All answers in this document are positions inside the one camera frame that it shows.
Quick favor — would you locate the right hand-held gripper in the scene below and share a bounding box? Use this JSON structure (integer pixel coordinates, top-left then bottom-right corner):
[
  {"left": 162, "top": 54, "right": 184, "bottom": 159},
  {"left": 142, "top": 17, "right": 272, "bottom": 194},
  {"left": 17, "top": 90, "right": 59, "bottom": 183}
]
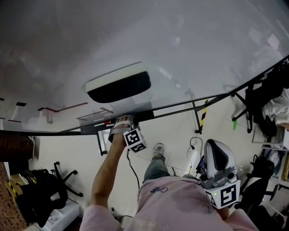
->
[{"left": 196, "top": 139, "right": 241, "bottom": 209}]

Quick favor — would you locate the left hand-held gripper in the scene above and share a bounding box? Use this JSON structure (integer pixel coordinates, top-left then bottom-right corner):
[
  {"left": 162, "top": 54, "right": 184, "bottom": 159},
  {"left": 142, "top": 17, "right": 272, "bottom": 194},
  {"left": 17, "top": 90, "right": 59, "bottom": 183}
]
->
[{"left": 108, "top": 121, "right": 148, "bottom": 154}]

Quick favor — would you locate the black whiteboard stand leg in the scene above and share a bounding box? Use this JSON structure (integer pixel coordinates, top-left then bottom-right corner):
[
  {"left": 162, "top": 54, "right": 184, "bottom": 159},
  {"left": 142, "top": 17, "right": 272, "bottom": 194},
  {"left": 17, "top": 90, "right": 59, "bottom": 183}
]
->
[
  {"left": 191, "top": 101, "right": 203, "bottom": 134},
  {"left": 96, "top": 130, "right": 108, "bottom": 157}
]

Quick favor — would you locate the black whiteboard marker tray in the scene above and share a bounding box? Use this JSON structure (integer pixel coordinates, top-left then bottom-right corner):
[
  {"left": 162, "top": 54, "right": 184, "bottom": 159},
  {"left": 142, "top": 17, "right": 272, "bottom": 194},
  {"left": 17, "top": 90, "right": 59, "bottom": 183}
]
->
[{"left": 79, "top": 111, "right": 155, "bottom": 136}]

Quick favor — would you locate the white and black whiteboard eraser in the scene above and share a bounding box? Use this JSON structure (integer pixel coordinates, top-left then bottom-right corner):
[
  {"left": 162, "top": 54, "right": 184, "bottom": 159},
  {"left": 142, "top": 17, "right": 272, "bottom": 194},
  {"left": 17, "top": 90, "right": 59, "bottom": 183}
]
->
[{"left": 85, "top": 61, "right": 152, "bottom": 104}]

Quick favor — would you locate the large white whiteboard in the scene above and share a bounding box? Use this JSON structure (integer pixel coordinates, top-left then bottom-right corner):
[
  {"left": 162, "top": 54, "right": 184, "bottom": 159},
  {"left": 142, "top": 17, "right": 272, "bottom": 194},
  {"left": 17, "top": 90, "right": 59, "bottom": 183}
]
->
[{"left": 0, "top": 0, "right": 289, "bottom": 136}]

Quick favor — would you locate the person's left hand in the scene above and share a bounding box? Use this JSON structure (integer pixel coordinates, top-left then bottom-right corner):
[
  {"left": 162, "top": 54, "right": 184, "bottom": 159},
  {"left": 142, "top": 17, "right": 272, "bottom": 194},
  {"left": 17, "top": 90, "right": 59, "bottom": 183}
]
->
[{"left": 115, "top": 115, "right": 132, "bottom": 125}]

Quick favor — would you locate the person's grey sneaker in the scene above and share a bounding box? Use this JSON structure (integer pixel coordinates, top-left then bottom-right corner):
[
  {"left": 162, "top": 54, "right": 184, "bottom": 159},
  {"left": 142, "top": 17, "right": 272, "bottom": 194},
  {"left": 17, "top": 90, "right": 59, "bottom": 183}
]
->
[{"left": 153, "top": 143, "right": 165, "bottom": 157}]

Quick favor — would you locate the person's leg in jeans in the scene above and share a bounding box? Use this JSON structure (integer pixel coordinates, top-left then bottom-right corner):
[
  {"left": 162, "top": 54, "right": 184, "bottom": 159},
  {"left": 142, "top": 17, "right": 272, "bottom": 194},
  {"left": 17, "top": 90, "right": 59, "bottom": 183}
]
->
[{"left": 142, "top": 154, "right": 171, "bottom": 184}]

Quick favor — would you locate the yellow black striped tape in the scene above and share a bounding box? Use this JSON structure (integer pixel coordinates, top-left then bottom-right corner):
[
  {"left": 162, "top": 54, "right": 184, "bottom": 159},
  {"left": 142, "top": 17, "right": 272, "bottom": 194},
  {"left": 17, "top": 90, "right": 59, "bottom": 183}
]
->
[{"left": 199, "top": 99, "right": 209, "bottom": 130}]

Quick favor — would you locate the person's pink shirt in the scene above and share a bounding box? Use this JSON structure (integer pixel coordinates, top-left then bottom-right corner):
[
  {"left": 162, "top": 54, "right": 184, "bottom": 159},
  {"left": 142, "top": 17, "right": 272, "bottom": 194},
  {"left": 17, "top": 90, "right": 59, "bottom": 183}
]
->
[{"left": 79, "top": 175, "right": 261, "bottom": 231}]

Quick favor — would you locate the white shelf unit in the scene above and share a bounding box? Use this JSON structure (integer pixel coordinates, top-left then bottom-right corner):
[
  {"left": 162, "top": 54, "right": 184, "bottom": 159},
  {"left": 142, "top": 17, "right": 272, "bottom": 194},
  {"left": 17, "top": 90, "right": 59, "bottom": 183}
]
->
[{"left": 252, "top": 123, "right": 289, "bottom": 181}]

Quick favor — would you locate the black bag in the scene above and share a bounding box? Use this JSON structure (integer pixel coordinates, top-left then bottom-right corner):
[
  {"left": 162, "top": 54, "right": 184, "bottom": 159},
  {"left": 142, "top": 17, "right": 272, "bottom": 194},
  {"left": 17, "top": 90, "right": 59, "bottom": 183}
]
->
[{"left": 259, "top": 115, "right": 278, "bottom": 138}]

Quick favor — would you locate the white cloth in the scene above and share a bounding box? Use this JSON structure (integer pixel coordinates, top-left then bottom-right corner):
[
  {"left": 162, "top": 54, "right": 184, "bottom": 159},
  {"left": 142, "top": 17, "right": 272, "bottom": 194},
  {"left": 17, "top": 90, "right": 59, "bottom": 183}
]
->
[{"left": 261, "top": 88, "right": 289, "bottom": 127}]

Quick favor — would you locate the white box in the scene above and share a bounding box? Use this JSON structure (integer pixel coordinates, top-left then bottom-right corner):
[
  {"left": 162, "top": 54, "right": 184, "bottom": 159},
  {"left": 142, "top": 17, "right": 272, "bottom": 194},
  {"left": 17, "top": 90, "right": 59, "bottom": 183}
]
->
[{"left": 44, "top": 200, "right": 80, "bottom": 226}]

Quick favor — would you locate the brown cabinet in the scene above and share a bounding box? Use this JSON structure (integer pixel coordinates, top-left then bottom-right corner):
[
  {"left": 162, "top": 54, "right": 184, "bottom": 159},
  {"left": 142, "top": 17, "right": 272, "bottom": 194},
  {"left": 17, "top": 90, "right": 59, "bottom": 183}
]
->
[{"left": 0, "top": 134, "right": 35, "bottom": 162}]

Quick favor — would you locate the yellow black striped object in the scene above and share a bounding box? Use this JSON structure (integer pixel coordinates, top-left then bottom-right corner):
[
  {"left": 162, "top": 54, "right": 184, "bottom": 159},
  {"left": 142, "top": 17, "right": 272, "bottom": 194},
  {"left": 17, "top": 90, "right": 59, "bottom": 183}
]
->
[{"left": 5, "top": 177, "right": 23, "bottom": 199}]

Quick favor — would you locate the brown perforated board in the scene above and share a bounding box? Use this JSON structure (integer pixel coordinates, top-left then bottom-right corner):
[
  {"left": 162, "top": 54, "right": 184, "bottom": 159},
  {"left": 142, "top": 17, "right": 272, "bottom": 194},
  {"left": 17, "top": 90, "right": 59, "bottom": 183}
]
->
[{"left": 0, "top": 162, "right": 24, "bottom": 231}]

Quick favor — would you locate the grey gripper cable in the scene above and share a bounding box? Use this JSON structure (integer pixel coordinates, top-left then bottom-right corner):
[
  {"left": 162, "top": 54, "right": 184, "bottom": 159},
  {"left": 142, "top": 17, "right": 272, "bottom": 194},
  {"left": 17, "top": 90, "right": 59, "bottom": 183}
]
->
[{"left": 126, "top": 149, "right": 141, "bottom": 190}]

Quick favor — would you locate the white power strip with cable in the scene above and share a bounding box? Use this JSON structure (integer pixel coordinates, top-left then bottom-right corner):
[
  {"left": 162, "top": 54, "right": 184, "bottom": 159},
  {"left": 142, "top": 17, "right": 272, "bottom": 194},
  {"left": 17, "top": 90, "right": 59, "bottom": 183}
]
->
[{"left": 186, "top": 136, "right": 204, "bottom": 177}]

